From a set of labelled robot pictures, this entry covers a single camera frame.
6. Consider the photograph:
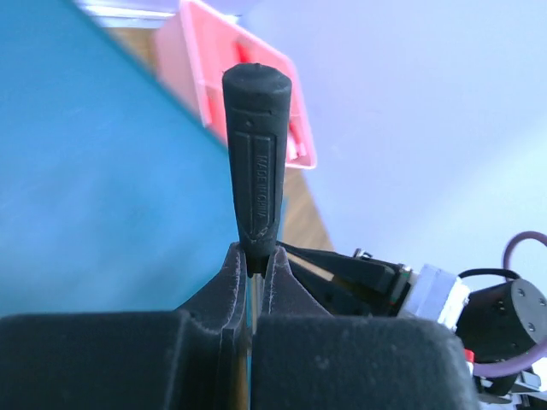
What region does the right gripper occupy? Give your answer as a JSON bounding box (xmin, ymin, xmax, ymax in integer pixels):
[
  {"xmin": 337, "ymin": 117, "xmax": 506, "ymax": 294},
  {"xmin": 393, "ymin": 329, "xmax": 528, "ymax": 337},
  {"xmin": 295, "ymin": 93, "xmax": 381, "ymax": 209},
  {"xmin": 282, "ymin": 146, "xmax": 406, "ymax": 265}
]
[{"xmin": 281, "ymin": 243, "xmax": 413, "ymax": 317}]

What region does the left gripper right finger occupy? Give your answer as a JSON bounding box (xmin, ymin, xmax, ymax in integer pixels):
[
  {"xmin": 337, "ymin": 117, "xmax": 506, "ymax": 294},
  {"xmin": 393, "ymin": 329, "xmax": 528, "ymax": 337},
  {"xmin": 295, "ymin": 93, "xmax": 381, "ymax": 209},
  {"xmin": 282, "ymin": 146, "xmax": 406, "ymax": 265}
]
[{"xmin": 250, "ymin": 247, "xmax": 479, "ymax": 409}]

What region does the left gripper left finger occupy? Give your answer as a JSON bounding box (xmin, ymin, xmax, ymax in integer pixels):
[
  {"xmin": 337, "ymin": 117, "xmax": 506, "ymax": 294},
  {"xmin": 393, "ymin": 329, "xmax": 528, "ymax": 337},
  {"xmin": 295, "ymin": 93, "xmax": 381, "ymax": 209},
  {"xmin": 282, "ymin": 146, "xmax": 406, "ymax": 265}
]
[{"xmin": 1, "ymin": 244, "xmax": 248, "ymax": 409}]

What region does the teal drawer cabinet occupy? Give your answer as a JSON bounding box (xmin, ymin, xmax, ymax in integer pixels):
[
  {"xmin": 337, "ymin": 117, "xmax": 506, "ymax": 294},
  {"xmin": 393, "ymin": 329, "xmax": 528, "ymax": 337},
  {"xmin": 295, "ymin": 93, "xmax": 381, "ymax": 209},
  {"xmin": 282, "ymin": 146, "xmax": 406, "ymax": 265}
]
[{"xmin": 1, "ymin": 1, "xmax": 238, "ymax": 315}]

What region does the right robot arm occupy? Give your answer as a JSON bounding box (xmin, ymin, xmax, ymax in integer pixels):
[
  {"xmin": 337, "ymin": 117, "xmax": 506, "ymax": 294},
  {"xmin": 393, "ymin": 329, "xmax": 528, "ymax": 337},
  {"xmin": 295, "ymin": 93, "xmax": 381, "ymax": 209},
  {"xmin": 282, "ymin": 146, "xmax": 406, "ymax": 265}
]
[{"xmin": 283, "ymin": 243, "xmax": 546, "ymax": 367}]

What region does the pink compartment tray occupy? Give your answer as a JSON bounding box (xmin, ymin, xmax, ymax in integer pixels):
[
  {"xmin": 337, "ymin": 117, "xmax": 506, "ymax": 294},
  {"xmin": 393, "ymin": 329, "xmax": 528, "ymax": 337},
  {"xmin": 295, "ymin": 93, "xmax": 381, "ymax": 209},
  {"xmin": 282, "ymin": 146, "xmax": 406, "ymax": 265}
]
[{"xmin": 155, "ymin": 1, "xmax": 317, "ymax": 169}]

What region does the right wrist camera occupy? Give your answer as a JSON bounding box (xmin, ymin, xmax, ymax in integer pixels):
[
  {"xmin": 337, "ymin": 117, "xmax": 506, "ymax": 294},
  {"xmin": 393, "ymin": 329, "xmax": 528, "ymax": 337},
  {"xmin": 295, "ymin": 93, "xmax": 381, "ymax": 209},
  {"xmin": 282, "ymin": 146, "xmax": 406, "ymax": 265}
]
[{"xmin": 397, "ymin": 265, "xmax": 471, "ymax": 331}]

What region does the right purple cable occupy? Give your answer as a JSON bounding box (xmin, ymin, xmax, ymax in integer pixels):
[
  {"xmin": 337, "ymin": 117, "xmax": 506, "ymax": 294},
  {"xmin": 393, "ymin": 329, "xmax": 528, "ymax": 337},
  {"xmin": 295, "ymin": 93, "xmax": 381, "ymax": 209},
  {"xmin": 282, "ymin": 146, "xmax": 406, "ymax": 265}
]
[{"xmin": 469, "ymin": 230, "xmax": 547, "ymax": 379}]

